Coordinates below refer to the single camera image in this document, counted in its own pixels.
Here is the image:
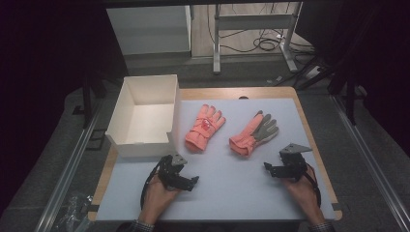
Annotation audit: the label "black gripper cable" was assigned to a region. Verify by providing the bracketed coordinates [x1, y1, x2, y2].
[304, 162, 323, 208]
[139, 156, 170, 211]

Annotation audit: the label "pink glove with red print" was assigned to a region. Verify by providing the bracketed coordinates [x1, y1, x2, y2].
[184, 103, 226, 153]

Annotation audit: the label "black floor cables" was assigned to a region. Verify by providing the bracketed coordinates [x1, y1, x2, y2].
[207, 3, 316, 56]

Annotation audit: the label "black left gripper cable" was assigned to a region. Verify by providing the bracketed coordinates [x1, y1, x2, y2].
[139, 156, 170, 211]

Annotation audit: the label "grey metal desk frame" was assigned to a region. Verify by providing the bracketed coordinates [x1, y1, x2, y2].
[212, 1, 305, 75]

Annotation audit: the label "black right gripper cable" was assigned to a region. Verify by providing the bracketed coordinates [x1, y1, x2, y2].
[304, 162, 323, 208]

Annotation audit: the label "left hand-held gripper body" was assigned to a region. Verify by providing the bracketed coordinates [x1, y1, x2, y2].
[157, 153, 189, 190]

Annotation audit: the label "pink glove with grey palm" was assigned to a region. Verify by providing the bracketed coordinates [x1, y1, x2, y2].
[228, 109, 279, 158]

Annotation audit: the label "white power strip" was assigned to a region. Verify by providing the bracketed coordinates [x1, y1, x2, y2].
[304, 65, 322, 80]

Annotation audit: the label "person's left hand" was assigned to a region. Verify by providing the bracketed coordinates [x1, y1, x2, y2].
[138, 175, 182, 224]

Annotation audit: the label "metal floor rail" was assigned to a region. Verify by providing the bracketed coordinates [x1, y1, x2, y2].
[332, 95, 410, 232]
[33, 96, 109, 232]

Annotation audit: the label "black stand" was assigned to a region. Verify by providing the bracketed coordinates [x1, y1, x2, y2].
[72, 74, 108, 130]
[328, 61, 369, 127]

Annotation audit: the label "white cabinet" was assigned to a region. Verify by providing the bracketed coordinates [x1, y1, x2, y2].
[105, 4, 192, 56]

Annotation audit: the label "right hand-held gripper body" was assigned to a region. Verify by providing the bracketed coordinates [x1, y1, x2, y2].
[278, 142, 313, 183]

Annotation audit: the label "person's right hand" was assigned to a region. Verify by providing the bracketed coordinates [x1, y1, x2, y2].
[281, 166, 325, 226]

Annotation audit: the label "light blue table mat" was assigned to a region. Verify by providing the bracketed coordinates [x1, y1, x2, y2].
[96, 98, 337, 222]

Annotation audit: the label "clear plastic bag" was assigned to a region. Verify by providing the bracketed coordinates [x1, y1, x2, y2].
[57, 191, 95, 232]

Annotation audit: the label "white cardboard box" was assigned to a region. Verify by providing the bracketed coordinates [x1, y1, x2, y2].
[104, 73, 182, 159]

